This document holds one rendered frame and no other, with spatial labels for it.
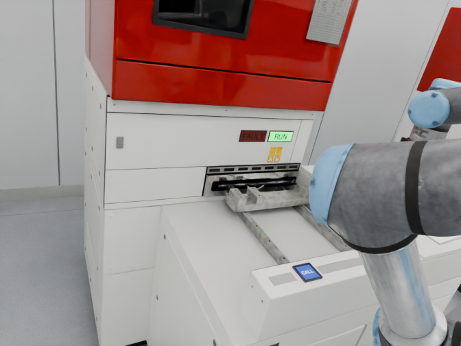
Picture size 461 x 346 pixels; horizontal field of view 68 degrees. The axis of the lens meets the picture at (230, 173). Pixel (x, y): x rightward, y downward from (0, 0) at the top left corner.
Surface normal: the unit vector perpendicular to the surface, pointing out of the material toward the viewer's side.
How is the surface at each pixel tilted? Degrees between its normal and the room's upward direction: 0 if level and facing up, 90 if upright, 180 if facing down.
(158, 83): 90
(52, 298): 0
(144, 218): 90
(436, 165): 52
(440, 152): 32
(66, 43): 90
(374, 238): 108
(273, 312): 90
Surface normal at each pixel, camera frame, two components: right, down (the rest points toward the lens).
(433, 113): -0.66, 0.21
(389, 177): -0.65, -0.23
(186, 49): 0.43, 0.46
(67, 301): 0.18, -0.89
